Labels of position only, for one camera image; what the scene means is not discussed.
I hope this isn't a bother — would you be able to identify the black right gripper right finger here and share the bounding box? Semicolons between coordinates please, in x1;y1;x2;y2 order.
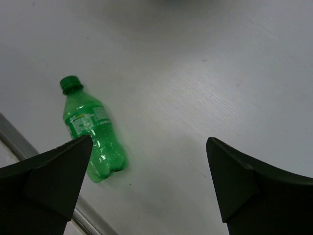
206;137;313;235

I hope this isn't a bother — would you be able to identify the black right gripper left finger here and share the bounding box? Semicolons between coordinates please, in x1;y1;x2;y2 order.
0;135;92;235

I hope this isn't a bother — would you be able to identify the green plastic soda bottle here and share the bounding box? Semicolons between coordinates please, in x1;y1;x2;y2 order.
60;75;128;183

